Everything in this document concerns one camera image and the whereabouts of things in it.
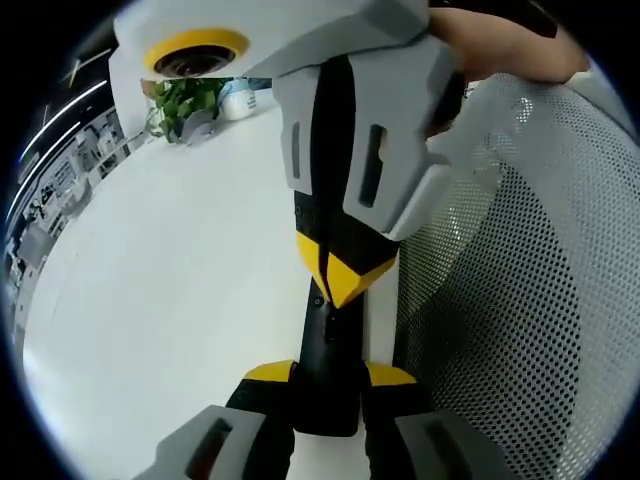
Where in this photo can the green potted plant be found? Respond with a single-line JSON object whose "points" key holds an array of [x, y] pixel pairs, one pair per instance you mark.
{"points": [[185, 100]]}

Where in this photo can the person's right hand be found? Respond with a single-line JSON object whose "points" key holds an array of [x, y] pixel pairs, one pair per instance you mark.
{"points": [[485, 45]]}

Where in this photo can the white spray bottle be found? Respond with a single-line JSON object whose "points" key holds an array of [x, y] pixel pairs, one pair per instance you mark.
{"points": [[240, 102]]}

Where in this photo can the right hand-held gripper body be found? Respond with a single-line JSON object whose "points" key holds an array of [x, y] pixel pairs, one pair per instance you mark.
{"points": [[300, 30]]}

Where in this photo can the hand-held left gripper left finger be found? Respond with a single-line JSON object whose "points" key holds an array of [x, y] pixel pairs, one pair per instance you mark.
{"points": [[250, 400]]}

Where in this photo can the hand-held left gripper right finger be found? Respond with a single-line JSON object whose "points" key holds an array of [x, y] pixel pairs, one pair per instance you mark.
{"points": [[400, 405]]}

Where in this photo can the white mesh office chair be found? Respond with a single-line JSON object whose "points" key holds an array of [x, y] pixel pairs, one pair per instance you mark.
{"points": [[525, 300]]}

